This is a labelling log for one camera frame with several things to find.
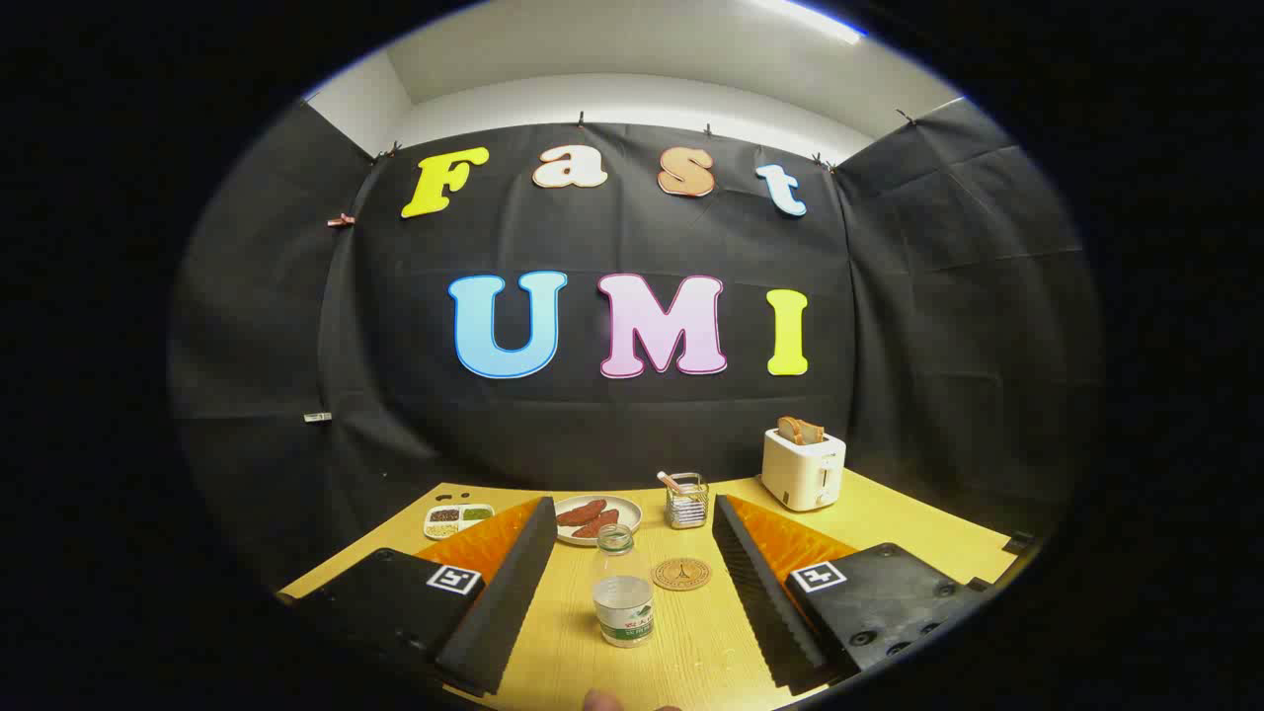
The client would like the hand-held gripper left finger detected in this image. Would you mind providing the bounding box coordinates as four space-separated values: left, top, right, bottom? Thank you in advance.
279 496 560 697

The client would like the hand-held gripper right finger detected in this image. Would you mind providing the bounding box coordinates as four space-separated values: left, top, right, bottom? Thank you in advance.
711 494 991 696

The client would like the round wooden coaster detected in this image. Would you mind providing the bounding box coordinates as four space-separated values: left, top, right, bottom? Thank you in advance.
651 557 713 592

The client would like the clear plastic juice bottle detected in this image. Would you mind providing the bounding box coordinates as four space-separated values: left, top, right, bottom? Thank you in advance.
591 524 656 649

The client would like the wooden table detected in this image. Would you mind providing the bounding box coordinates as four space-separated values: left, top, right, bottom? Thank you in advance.
276 468 1038 711

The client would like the white divided condiment tray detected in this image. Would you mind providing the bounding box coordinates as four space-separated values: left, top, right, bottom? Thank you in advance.
424 504 495 541

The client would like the glass jar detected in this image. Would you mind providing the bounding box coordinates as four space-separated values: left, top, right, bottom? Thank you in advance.
665 473 710 530

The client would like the white toaster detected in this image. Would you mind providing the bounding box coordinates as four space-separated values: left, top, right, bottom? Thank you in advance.
760 428 847 513

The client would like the white round plate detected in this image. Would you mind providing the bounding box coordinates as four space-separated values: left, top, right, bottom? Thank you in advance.
553 495 644 547

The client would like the black backdrop cloth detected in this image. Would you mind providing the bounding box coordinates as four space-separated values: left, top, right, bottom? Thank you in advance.
168 97 1102 593

